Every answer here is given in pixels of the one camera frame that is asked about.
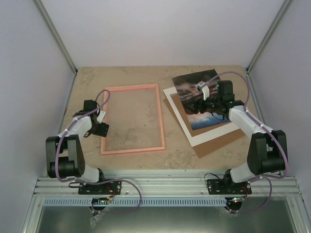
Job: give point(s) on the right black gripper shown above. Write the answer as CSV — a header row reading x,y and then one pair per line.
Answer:
x,y
197,103

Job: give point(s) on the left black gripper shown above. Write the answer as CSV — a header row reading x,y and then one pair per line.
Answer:
x,y
102,131

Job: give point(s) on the pink wooden picture frame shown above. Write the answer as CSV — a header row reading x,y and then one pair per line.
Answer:
x,y
161,121

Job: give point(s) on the sunset landscape photo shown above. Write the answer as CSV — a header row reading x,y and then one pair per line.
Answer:
x,y
186,90

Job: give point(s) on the clear plastic frame sheet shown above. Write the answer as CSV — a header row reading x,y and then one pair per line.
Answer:
x,y
132,119

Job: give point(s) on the white mat board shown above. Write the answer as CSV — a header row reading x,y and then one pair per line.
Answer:
x,y
201,138

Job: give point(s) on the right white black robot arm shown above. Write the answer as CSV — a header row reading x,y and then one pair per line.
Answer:
x,y
267,152

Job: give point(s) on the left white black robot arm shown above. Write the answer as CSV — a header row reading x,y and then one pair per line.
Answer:
x,y
64,154

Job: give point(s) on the crumpled clear plastic wrap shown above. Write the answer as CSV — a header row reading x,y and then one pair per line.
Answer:
x,y
95,219

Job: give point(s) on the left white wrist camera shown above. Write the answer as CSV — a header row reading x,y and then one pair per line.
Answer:
x,y
101,116

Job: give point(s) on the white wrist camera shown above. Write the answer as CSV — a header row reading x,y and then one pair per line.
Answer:
x,y
203,87
101,116

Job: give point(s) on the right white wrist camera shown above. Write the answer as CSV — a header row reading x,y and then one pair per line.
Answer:
x,y
203,87

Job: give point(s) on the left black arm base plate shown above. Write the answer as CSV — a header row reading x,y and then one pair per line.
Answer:
x,y
110,189

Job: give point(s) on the grey slotted cable duct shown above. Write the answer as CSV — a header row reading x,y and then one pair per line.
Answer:
x,y
133,202

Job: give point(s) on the aluminium rail bed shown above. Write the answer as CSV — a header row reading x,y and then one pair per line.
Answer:
x,y
190,183

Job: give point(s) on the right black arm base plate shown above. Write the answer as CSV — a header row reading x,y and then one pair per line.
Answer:
x,y
220,187

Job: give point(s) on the right aluminium corner post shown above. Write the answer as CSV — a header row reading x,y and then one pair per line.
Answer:
x,y
269,34

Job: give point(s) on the aluminium corner post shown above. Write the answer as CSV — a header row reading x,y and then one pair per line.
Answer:
x,y
52,29
269,34

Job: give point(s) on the left aluminium corner post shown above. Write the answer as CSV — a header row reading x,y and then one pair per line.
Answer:
x,y
52,29

